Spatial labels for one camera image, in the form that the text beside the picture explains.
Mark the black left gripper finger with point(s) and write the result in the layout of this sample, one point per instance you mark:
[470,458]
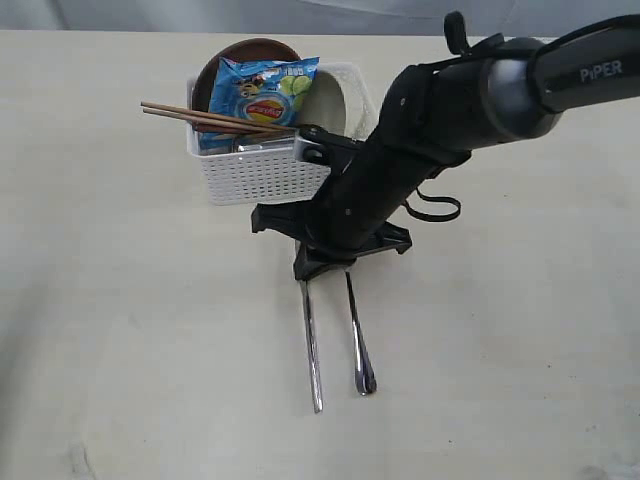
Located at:
[292,219]

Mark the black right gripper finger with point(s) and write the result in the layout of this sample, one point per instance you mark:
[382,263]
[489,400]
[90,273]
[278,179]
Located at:
[311,261]

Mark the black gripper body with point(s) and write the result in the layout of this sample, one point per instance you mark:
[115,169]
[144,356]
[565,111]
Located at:
[395,158]

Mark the white plastic perforated basket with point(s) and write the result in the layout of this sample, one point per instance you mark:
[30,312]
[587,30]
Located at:
[272,176]

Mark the white ceramic bowl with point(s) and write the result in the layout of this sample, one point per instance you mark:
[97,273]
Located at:
[324,104]

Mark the wooden chopstick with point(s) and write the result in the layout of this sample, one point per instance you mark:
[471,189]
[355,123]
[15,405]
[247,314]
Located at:
[214,125]
[187,111]

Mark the silver table knife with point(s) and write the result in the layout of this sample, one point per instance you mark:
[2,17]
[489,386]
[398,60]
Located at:
[312,350]

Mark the silver metal fork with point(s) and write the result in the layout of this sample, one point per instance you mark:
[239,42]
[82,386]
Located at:
[364,375]

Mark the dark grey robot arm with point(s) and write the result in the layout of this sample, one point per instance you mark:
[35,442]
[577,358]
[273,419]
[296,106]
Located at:
[432,118]

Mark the shiny metal cup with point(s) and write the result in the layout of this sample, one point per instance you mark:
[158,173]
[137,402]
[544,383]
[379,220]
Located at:
[254,143]

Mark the blue chip bag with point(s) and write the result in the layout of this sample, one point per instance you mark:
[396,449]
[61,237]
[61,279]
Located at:
[265,91]

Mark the brown round plate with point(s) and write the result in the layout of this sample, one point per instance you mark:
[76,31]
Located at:
[253,49]

